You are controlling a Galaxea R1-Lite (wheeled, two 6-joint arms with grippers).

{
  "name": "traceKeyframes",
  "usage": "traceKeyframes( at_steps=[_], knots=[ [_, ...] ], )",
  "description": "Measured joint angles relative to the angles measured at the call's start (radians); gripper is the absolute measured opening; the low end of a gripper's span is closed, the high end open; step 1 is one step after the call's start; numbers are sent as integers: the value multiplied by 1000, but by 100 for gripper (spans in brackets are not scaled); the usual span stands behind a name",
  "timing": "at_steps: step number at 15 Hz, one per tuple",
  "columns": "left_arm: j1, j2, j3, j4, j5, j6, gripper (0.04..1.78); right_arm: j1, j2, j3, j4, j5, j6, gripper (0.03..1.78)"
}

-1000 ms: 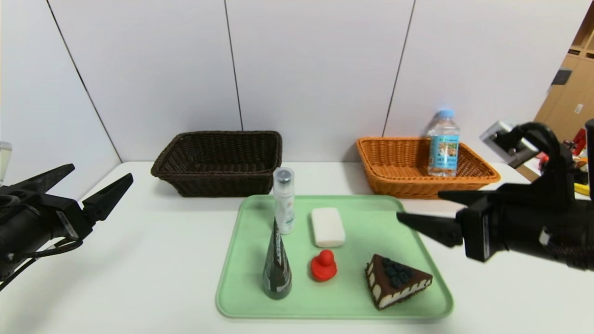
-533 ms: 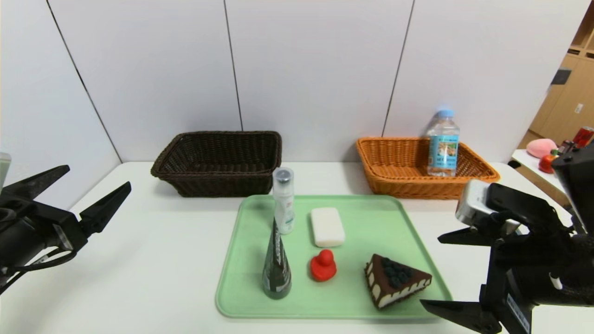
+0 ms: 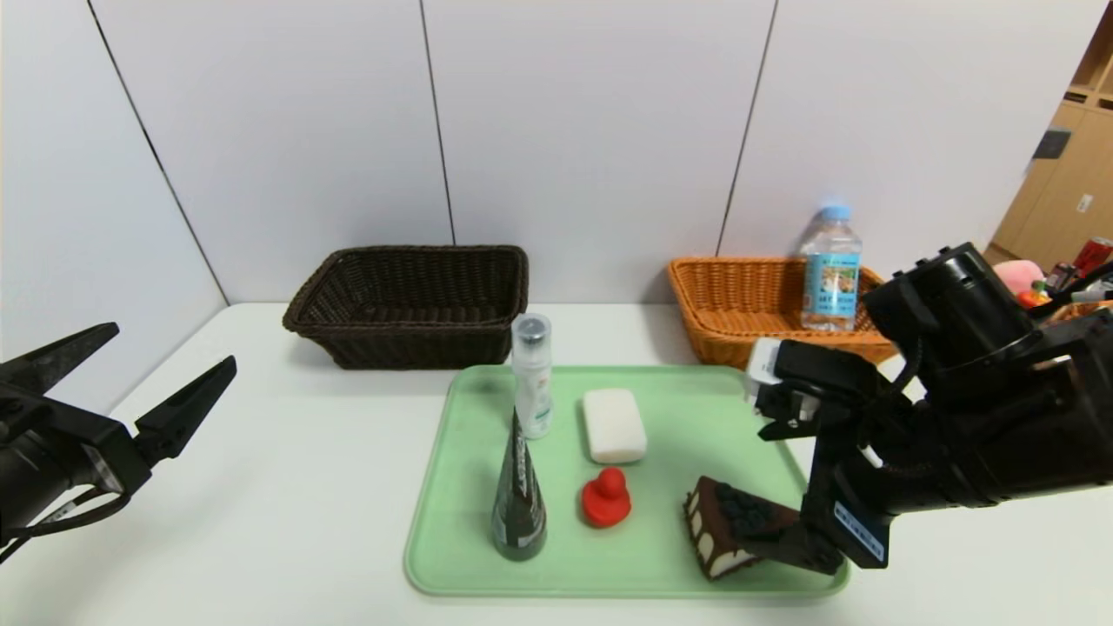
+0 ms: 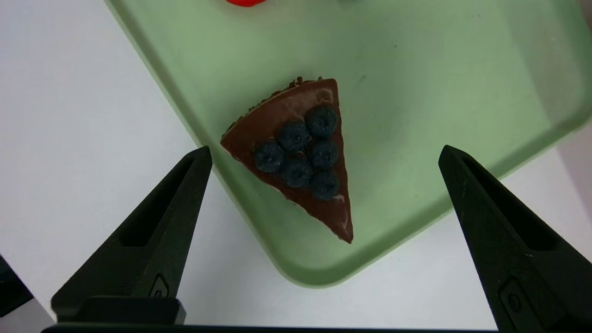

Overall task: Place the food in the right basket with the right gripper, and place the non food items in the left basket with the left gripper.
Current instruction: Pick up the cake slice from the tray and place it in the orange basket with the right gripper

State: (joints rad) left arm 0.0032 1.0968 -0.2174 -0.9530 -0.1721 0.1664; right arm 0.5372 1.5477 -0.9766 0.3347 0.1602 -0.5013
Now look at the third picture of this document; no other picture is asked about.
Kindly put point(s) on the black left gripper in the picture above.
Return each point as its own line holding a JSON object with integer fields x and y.
{"x": 97, "y": 455}

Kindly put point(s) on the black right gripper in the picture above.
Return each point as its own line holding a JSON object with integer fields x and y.
{"x": 854, "y": 524}

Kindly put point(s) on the chocolate blueberry cake slice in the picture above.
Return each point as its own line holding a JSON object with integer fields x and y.
{"x": 713, "y": 539}

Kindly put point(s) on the white soap bar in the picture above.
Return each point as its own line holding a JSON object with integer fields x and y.
{"x": 615, "y": 426}

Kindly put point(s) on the clear water bottle blue label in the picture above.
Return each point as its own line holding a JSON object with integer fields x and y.
{"x": 830, "y": 278}

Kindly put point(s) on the dark green cone tube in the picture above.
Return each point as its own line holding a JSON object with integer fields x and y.
{"x": 519, "y": 513}

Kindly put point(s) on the white lotion bottle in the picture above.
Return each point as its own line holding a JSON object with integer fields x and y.
{"x": 532, "y": 382}

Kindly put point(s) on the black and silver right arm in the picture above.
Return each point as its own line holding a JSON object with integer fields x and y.
{"x": 1000, "y": 409}

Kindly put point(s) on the orange wicker basket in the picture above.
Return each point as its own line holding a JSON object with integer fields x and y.
{"x": 739, "y": 304}

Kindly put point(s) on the dark brown wicker basket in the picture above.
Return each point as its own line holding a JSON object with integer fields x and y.
{"x": 400, "y": 339}

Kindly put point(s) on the light green plastic tray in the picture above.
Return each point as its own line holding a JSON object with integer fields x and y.
{"x": 661, "y": 530}

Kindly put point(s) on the red rubber duck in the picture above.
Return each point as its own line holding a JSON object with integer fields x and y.
{"x": 606, "y": 504}

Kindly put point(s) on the pink peach toy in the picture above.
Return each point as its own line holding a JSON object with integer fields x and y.
{"x": 1022, "y": 274}

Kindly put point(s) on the small white bottle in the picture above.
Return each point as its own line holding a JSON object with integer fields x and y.
{"x": 1059, "y": 276}

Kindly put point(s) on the light wooden cabinet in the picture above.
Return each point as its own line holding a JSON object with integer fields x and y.
{"x": 1065, "y": 200}

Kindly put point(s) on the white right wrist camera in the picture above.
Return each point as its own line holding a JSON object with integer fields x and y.
{"x": 765, "y": 369}

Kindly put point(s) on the grey wall box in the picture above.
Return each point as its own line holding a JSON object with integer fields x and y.
{"x": 1052, "y": 144}

